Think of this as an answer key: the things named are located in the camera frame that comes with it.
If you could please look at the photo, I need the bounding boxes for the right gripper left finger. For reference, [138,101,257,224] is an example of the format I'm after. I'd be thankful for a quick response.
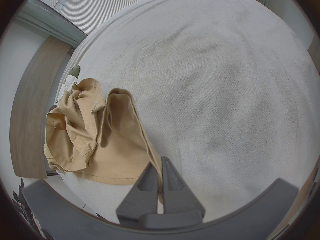
[116,161,161,226]

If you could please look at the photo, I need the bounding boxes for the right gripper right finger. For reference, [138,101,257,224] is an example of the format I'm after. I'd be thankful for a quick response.
[161,156,206,220]

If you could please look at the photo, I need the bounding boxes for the tan shorts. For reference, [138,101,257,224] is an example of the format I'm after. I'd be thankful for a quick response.
[44,78,165,205]

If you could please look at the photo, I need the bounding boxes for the bed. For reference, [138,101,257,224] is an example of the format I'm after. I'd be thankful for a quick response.
[10,0,320,234]

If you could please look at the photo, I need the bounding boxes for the cream garment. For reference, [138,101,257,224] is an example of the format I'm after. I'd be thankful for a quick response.
[56,75,78,107]

